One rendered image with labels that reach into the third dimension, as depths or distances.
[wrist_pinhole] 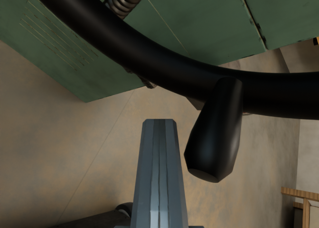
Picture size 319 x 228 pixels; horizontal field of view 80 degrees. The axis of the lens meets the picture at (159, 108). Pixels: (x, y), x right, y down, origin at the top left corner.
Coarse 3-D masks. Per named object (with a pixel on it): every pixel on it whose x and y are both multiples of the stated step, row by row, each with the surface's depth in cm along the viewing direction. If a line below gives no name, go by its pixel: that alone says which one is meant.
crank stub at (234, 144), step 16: (224, 80) 11; (224, 96) 10; (240, 96) 10; (208, 112) 10; (224, 112) 10; (240, 112) 10; (192, 128) 10; (208, 128) 9; (224, 128) 9; (240, 128) 10; (192, 144) 9; (208, 144) 9; (224, 144) 9; (192, 160) 9; (208, 160) 8; (224, 160) 8; (208, 176) 9; (224, 176) 9
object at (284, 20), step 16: (256, 0) 24; (272, 0) 23; (288, 0) 23; (304, 0) 22; (256, 16) 26; (272, 16) 25; (288, 16) 24; (304, 16) 23; (272, 32) 27; (288, 32) 26; (304, 32) 25; (272, 48) 29
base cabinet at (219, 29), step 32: (0, 0) 46; (32, 0) 41; (160, 0) 29; (192, 0) 27; (224, 0) 26; (0, 32) 60; (32, 32) 51; (64, 32) 46; (160, 32) 34; (192, 32) 32; (224, 32) 29; (256, 32) 28; (64, 64) 59; (96, 64) 52; (96, 96) 71
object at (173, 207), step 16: (160, 128) 10; (176, 128) 10; (160, 144) 9; (176, 144) 9; (160, 160) 8; (176, 160) 8; (160, 176) 7; (176, 176) 7; (160, 192) 7; (176, 192) 7; (160, 208) 6; (176, 208) 6; (160, 224) 6; (176, 224) 6
